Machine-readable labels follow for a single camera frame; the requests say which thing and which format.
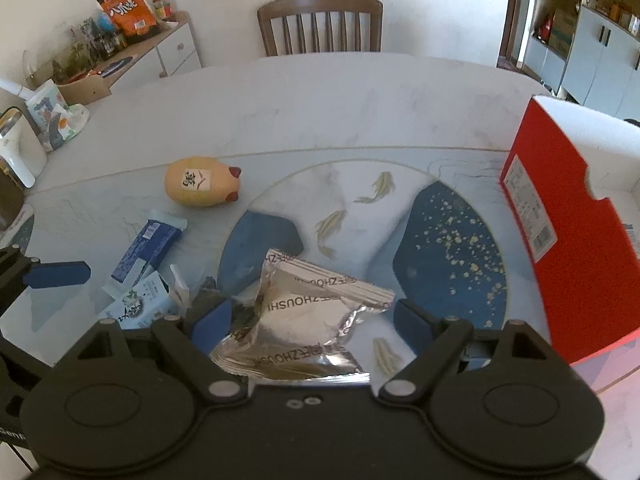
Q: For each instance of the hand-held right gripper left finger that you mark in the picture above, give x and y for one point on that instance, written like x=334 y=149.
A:
x=214 y=321

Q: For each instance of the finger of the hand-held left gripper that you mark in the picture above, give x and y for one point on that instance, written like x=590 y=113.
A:
x=60 y=275

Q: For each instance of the dark round tray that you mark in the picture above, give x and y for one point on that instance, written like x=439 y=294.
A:
x=116 y=65

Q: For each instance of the white sideboard cabinet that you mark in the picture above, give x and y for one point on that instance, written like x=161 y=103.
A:
x=170 y=55

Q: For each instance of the brown cardboard box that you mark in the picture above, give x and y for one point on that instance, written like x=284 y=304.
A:
x=82 y=90

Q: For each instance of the cluster of glass bottles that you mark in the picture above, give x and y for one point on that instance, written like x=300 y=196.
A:
x=107 y=40

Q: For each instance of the blue paper box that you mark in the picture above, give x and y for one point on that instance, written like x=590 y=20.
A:
x=147 y=245

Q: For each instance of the printed cardboard carton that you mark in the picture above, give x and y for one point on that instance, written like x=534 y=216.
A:
x=564 y=32

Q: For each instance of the red bag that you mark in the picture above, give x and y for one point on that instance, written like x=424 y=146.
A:
x=544 y=27

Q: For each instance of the white kettle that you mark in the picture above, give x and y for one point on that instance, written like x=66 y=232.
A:
x=20 y=150

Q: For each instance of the white and green carton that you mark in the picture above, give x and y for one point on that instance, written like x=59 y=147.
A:
x=137 y=302

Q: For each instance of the yellow pig toy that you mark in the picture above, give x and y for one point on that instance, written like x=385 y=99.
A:
x=200 y=182

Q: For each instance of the grey tall cabinet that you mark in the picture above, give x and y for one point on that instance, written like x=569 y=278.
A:
x=600 y=60

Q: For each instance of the white patterned bag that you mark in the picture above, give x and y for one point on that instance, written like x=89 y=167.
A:
x=55 y=115

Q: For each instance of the red cardboard box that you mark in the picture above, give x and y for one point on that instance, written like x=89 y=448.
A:
x=575 y=260

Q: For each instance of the brown wooden chair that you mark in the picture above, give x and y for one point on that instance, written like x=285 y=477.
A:
x=320 y=10

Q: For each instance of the dark brown object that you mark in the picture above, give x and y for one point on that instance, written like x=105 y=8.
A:
x=10 y=200

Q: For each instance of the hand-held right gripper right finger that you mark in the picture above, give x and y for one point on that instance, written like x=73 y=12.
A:
x=414 y=321

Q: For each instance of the red-capped seasoning jar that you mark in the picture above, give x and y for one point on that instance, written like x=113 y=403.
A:
x=166 y=7
x=158 y=9

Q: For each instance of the silver foil packet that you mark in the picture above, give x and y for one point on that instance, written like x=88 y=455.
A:
x=305 y=310

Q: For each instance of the orange snack bag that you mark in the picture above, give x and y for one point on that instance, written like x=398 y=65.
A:
x=129 y=12

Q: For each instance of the marble desktop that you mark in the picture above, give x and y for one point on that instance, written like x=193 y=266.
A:
x=320 y=110

